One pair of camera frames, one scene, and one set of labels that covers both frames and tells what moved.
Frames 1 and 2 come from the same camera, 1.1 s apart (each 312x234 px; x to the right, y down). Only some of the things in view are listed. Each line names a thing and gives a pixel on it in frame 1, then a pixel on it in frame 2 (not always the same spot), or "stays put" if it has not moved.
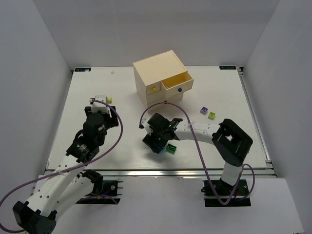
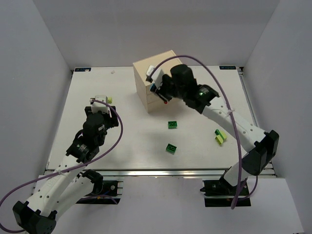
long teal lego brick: [162, 150] -> [153, 87]
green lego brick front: [170, 148] stays put
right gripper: [151, 143] -> [161, 91]
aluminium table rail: [180, 172] stays put
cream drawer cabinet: [161, 79] stays put
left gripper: [113, 117] stays put
